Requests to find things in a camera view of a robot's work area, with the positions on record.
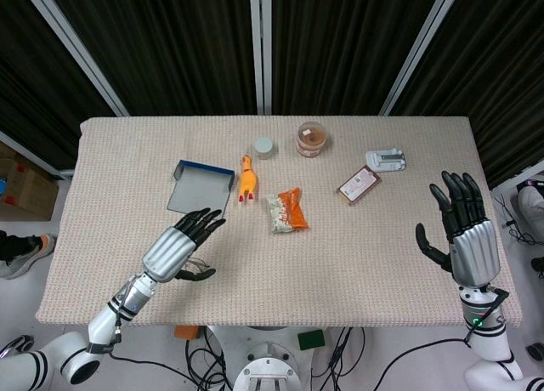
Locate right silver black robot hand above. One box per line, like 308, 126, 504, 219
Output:
415, 170, 502, 286

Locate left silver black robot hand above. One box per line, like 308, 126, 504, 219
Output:
141, 207, 227, 284

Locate blue grey box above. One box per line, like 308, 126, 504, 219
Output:
166, 159, 236, 216

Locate small white plastic jar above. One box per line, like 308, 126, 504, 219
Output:
253, 136, 276, 161

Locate brown cardboard box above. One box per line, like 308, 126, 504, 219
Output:
0, 142, 60, 222

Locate white rounded object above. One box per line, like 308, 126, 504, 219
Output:
516, 182, 544, 230

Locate orange block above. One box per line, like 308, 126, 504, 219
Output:
173, 325, 201, 341

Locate yellow rubber chicken toy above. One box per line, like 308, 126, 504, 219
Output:
236, 153, 260, 203

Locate white plastic packaged gadget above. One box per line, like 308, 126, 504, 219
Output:
365, 147, 409, 173

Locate orange white snack bag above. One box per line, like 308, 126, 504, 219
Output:
265, 187, 309, 235

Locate dark red flat carton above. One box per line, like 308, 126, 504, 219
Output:
337, 164, 383, 207

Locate beige woven tablecloth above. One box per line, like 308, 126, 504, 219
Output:
35, 116, 523, 328

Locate grey orange sneaker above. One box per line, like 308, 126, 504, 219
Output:
0, 233, 57, 281

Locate white robot torso base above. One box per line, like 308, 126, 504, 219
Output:
207, 325, 328, 391

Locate green block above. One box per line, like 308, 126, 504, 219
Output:
297, 329, 327, 352

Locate black curtain panel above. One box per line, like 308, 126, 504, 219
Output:
393, 0, 544, 189
270, 0, 444, 116
44, 0, 258, 116
0, 0, 116, 171

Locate clear jar orange contents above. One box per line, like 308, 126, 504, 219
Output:
296, 121, 332, 158

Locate thin black floor cables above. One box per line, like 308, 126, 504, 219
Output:
495, 193, 544, 246

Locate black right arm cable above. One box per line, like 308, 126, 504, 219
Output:
376, 287, 511, 391

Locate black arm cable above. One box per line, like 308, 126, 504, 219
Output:
376, 287, 511, 391
108, 350, 218, 391

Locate black floor cable bundle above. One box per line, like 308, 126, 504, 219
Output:
184, 326, 235, 391
309, 326, 366, 391

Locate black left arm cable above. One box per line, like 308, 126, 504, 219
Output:
108, 350, 218, 391

